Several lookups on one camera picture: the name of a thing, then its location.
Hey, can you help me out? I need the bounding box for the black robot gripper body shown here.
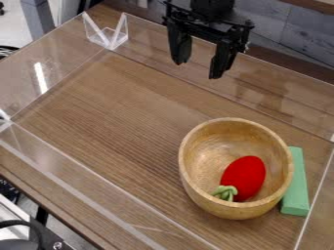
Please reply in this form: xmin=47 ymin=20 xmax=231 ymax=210
xmin=163 ymin=0 xmax=254 ymax=45

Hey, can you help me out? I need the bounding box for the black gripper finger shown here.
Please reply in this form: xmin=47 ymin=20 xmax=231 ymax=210
xmin=167 ymin=22 xmax=193 ymax=65
xmin=209 ymin=39 xmax=238 ymax=79

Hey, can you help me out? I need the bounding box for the red plush strawberry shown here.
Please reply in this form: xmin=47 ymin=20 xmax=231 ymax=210
xmin=211 ymin=155 xmax=266 ymax=202

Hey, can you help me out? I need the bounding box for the wooden bowl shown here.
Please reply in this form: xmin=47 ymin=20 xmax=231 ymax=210
xmin=178 ymin=117 xmax=294 ymax=220

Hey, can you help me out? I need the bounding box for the green foam block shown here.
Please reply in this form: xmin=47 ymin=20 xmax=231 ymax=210
xmin=281 ymin=146 xmax=309 ymax=217

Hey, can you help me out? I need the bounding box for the black table leg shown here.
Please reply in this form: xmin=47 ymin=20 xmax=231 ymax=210
xmin=35 ymin=206 xmax=48 ymax=226

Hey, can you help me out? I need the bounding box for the clear acrylic corner bracket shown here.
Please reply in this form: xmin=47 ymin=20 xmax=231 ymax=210
xmin=83 ymin=12 xmax=130 ymax=51

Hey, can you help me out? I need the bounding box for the clear acrylic enclosure wall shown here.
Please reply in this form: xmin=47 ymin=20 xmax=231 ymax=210
xmin=0 ymin=15 xmax=334 ymax=250

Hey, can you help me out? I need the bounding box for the black cable lower left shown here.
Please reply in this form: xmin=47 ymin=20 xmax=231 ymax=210
xmin=0 ymin=220 xmax=50 ymax=250

